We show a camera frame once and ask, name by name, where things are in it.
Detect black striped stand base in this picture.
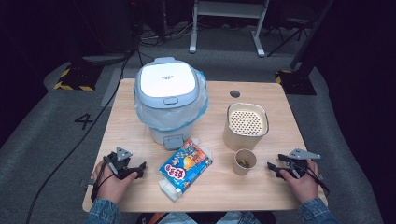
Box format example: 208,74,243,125
275,68,317,96
53,63,104,92

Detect long black floor cable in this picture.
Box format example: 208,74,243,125
26,46,138,224

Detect person's left hand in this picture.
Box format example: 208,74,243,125
92,160,138,203

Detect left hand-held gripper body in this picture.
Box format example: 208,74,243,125
104,147,138,180

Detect beige round container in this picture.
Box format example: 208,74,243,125
222,103,270,152

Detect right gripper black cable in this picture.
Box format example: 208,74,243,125
290,161,331,197

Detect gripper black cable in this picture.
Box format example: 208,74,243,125
91,157,117,202
290,161,331,197

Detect perforated strainer insert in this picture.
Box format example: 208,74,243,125
228,105,269,137

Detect person's lap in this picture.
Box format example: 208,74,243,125
136,211,276,224

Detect bundle of floor cables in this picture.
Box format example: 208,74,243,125
138,18,200,49

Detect blue snack packet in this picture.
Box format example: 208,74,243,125
157,138,214,203

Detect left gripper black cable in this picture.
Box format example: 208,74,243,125
91,157,117,202

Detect person's right hand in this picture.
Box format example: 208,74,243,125
279,160,320,204

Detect white desk frame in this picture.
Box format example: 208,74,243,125
189,0,270,58

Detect brown paper cup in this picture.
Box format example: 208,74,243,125
233,148,258,176

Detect black tripod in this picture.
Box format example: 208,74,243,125
266,17,307,58

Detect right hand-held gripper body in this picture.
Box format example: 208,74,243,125
284,148,321,179

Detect translucent blue bin liner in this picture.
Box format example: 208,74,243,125
134,69,209,132

